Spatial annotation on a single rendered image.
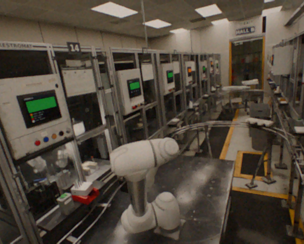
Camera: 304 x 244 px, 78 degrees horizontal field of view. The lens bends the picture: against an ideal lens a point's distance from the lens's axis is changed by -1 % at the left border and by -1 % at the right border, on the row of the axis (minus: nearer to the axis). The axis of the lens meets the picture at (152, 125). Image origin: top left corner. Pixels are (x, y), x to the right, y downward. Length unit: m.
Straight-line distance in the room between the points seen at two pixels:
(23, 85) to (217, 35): 8.79
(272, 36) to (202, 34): 2.75
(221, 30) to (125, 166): 9.00
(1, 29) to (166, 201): 5.04
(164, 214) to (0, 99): 1.17
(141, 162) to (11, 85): 0.89
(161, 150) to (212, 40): 8.90
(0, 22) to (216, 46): 7.63
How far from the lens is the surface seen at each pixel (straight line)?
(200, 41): 9.69
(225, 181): 2.00
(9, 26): 5.66
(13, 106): 1.35
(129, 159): 0.82
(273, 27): 9.45
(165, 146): 0.82
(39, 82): 1.44
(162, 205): 1.33
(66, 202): 1.48
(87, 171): 1.89
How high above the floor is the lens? 1.78
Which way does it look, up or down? 16 degrees down
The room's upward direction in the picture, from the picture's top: 7 degrees counter-clockwise
